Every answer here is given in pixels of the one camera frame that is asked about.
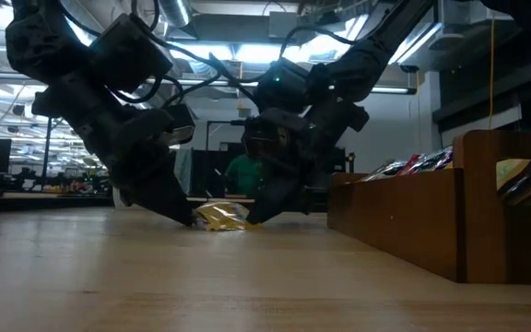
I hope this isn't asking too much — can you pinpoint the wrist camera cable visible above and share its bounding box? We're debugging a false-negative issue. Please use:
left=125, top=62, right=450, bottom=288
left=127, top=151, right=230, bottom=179
left=108, top=0, right=260, bottom=110
left=277, top=25, right=359, bottom=61

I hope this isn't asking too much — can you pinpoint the wooden tea organizer box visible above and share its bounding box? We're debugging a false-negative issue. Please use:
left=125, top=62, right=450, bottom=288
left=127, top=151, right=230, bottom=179
left=327, top=129, right=531, bottom=285

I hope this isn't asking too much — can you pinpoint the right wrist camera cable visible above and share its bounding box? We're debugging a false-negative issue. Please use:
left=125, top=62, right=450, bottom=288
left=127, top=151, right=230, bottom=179
left=277, top=25, right=359, bottom=61

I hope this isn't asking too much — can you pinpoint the person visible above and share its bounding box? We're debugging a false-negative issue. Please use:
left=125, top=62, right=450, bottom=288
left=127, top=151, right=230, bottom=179
left=223, top=154, right=266, bottom=198

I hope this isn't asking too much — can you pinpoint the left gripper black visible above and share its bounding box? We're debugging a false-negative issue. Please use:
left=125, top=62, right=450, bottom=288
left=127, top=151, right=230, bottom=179
left=31, top=77, right=196, bottom=228

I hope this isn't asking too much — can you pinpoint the silver round air duct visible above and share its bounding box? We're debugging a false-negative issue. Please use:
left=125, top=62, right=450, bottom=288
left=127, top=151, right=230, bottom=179
left=158, top=0, right=193, bottom=28

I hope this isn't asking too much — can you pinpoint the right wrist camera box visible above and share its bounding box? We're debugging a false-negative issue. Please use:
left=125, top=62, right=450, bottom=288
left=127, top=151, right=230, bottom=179
left=253, top=58, right=313, bottom=114

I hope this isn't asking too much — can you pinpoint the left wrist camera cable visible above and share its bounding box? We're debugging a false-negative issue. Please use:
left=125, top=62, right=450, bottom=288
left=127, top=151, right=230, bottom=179
left=108, top=0, right=260, bottom=110

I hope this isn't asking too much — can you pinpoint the long ceiling light bar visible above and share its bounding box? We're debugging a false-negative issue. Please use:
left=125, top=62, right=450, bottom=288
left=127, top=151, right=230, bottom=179
left=144, top=77, right=418, bottom=96

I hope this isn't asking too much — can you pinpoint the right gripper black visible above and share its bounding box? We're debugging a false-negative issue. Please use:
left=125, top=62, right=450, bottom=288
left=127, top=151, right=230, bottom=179
left=241, top=101, right=371, bottom=226

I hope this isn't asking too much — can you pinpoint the pale blue partition panel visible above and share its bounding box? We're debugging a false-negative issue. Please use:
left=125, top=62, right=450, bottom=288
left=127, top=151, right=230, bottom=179
left=172, top=147, right=194, bottom=196

